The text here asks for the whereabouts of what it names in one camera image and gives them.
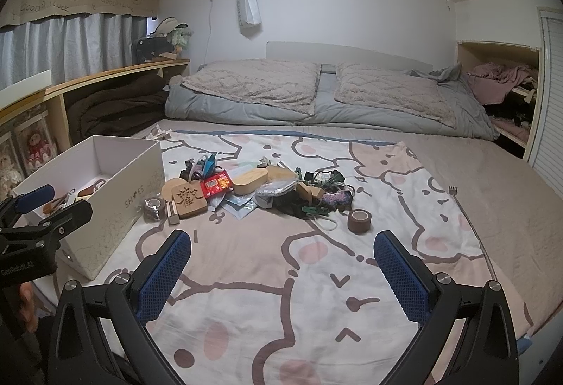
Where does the brown tape roll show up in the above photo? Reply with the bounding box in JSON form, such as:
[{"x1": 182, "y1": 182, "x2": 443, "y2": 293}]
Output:
[
  {"x1": 142, "y1": 195, "x2": 166, "y2": 222},
  {"x1": 347, "y1": 209, "x2": 372, "y2": 235}
]

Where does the square carved wooden coaster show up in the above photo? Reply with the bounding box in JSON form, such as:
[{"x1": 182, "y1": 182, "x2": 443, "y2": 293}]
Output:
[{"x1": 172, "y1": 181, "x2": 208, "y2": 219}]

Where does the person's left hand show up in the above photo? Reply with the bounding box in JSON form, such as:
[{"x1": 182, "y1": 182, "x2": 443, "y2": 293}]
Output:
[{"x1": 19, "y1": 282, "x2": 38, "y2": 334}]

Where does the doll in display case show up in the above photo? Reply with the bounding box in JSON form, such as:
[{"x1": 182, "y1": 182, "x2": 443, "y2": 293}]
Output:
[{"x1": 15, "y1": 111, "x2": 57, "y2": 174}]

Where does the wooden shelf unit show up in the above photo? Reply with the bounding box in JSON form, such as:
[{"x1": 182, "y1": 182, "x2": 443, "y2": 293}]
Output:
[{"x1": 1, "y1": 58, "x2": 190, "y2": 198}]

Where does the white shoe box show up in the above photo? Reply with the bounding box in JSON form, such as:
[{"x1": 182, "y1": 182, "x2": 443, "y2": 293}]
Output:
[{"x1": 13, "y1": 135, "x2": 164, "y2": 280}]

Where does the round wooden coaster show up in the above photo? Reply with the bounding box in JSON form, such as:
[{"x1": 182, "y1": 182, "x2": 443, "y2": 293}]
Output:
[{"x1": 160, "y1": 178, "x2": 188, "y2": 201}]

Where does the brown folded blanket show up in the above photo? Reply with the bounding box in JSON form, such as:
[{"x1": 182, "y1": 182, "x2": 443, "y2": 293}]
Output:
[{"x1": 67, "y1": 72, "x2": 169, "y2": 144}]

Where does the grey curtain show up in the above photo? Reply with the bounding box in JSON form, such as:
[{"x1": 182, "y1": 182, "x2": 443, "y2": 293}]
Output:
[{"x1": 1, "y1": 14, "x2": 147, "y2": 88}]

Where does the red sachet packet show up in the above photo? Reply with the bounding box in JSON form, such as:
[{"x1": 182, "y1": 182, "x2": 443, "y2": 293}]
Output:
[{"x1": 201, "y1": 171, "x2": 233, "y2": 199}]

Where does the cartoon bear blanket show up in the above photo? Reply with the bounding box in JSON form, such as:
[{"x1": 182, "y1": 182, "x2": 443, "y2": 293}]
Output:
[{"x1": 89, "y1": 128, "x2": 536, "y2": 385}]

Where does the oval wooden box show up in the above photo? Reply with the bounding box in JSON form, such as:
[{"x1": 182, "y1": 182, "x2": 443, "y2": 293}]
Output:
[{"x1": 232, "y1": 168, "x2": 268, "y2": 195}]

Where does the black bag on shelf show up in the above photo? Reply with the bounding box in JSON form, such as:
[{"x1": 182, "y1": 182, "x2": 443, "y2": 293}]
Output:
[{"x1": 133, "y1": 37, "x2": 177, "y2": 64}]

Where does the grey duvet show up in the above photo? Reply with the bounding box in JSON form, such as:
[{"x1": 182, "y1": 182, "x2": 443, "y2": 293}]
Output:
[{"x1": 165, "y1": 64, "x2": 498, "y2": 141}]

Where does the white cap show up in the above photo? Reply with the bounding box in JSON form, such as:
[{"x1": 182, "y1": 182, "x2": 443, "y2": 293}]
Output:
[{"x1": 153, "y1": 17, "x2": 189, "y2": 37}]

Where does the right beige pillow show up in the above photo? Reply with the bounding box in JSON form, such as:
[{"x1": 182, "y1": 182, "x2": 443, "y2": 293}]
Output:
[{"x1": 334, "y1": 62, "x2": 456, "y2": 128}]

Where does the beige pillow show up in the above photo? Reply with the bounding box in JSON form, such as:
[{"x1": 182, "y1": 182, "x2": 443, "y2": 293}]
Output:
[
  {"x1": 334, "y1": 62, "x2": 456, "y2": 128},
  {"x1": 181, "y1": 58, "x2": 322, "y2": 116}
]

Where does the pink clothes pile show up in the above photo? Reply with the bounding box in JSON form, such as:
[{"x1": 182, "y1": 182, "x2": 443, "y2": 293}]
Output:
[{"x1": 468, "y1": 62, "x2": 537, "y2": 106}]

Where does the right wooden cubby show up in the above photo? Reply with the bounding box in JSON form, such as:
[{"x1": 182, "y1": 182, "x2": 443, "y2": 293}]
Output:
[{"x1": 456, "y1": 40, "x2": 542, "y2": 159}]

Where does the left beige pillow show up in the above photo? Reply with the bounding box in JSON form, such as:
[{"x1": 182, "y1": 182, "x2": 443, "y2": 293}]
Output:
[{"x1": 181, "y1": 58, "x2": 322, "y2": 116}]

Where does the white hanging bag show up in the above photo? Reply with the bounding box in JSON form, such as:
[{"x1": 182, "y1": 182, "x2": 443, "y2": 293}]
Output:
[{"x1": 236, "y1": 0, "x2": 262, "y2": 39}]

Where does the white headboard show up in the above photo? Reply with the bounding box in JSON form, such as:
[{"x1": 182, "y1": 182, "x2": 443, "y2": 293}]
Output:
[{"x1": 265, "y1": 41, "x2": 433, "y2": 72}]

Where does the brown leather strap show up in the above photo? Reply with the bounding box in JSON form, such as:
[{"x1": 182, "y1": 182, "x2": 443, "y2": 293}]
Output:
[{"x1": 74, "y1": 177, "x2": 109, "y2": 199}]

